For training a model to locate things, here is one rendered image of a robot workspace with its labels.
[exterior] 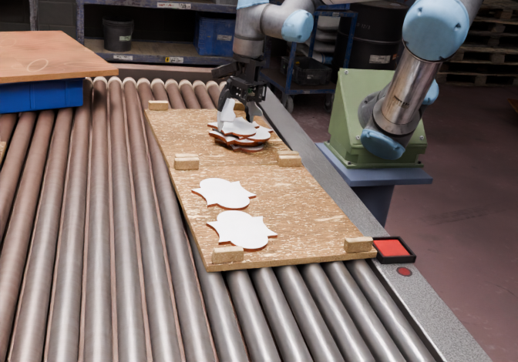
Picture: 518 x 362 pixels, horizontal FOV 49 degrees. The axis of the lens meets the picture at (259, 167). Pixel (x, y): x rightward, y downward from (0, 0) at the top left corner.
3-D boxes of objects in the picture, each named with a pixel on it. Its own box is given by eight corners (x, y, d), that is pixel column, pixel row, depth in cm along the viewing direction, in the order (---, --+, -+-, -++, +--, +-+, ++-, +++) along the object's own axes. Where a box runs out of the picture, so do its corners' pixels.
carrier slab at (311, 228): (301, 169, 149) (302, 163, 149) (376, 258, 115) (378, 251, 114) (168, 173, 138) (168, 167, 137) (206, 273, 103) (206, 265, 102)
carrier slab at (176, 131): (252, 113, 185) (253, 108, 184) (301, 168, 150) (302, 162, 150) (143, 113, 173) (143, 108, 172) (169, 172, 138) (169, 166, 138)
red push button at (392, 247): (396, 244, 121) (398, 239, 121) (409, 260, 116) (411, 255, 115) (370, 245, 120) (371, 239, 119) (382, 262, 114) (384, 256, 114)
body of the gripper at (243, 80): (243, 107, 144) (249, 61, 139) (222, 97, 150) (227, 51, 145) (265, 103, 149) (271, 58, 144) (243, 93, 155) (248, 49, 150)
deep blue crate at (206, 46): (239, 48, 603) (242, 12, 588) (247, 58, 567) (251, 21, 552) (192, 45, 590) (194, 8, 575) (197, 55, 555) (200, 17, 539)
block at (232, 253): (241, 256, 106) (243, 244, 105) (244, 262, 105) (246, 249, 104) (210, 259, 105) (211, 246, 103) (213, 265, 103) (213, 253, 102)
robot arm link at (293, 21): (319, -5, 134) (279, -13, 139) (297, 26, 130) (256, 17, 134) (322, 21, 141) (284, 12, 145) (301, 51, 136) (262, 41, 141)
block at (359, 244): (368, 246, 115) (371, 235, 114) (372, 251, 114) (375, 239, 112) (341, 249, 113) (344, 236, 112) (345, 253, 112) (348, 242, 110)
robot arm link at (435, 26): (415, 131, 156) (496, -22, 108) (393, 172, 149) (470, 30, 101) (375, 112, 158) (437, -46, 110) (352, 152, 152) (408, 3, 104)
